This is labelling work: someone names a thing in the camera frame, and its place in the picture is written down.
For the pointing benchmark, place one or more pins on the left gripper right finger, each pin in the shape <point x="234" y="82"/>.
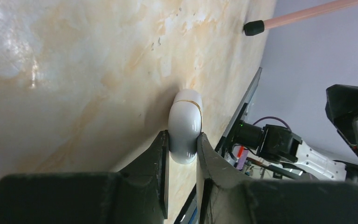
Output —
<point x="227" y="196"/>

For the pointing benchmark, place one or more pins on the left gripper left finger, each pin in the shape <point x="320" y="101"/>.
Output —
<point x="137" y="194"/>

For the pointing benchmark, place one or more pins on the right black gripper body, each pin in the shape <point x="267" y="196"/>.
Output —
<point x="342" y="111"/>

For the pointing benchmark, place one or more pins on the white charging case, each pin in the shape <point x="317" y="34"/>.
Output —
<point x="185" y="125"/>

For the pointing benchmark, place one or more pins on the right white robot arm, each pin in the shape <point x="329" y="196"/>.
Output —
<point x="280" y="145"/>

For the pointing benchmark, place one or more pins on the pink perforated music stand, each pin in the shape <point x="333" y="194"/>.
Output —
<point x="253" y="28"/>

